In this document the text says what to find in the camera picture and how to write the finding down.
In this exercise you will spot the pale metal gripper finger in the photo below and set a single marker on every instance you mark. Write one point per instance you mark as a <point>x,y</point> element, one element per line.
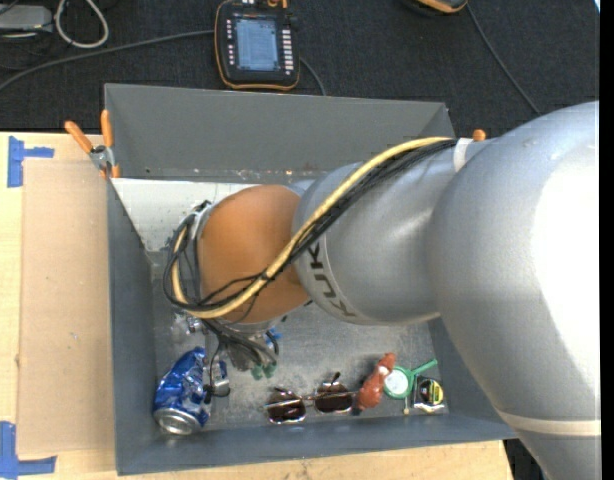
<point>221,385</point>
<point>193,326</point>

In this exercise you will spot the crushed blue drink can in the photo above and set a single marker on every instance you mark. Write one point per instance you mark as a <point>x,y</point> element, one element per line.
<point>179,398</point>

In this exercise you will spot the brown cardboard board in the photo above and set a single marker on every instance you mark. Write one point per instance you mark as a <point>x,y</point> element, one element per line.
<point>62,293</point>

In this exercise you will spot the grey metal bin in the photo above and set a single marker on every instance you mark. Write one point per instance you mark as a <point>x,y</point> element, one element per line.
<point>237,128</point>

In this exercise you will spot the green round magnifier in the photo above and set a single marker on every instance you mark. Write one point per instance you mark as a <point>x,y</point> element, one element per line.
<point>397,383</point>

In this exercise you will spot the dark sunglasses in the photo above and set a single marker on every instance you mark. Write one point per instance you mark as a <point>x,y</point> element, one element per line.
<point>332,400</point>

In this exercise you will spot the black and yellow tape measure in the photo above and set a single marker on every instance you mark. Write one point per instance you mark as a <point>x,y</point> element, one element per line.
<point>429,394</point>

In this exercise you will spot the red-brown toy figure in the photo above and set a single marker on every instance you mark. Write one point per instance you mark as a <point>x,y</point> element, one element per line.
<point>373,385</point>

